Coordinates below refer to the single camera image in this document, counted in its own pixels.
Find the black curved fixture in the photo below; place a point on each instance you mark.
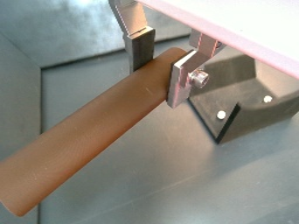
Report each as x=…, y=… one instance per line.
x=236, y=104

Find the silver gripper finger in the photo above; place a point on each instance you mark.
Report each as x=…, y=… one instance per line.
x=137, y=34

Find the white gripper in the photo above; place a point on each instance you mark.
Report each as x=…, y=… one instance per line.
x=260, y=27

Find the brown oval cylinder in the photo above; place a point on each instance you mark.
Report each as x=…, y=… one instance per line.
x=44, y=164

